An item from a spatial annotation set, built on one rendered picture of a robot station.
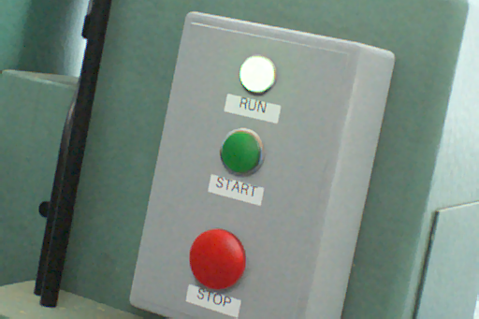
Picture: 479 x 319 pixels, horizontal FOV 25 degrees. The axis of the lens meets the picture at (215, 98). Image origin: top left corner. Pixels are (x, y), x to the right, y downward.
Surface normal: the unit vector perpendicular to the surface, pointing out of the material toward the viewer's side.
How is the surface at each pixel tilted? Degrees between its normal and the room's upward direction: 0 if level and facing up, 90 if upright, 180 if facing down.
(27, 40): 90
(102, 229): 90
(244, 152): 90
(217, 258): 90
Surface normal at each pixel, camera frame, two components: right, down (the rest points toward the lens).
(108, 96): -0.44, -0.04
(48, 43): 0.78, 0.19
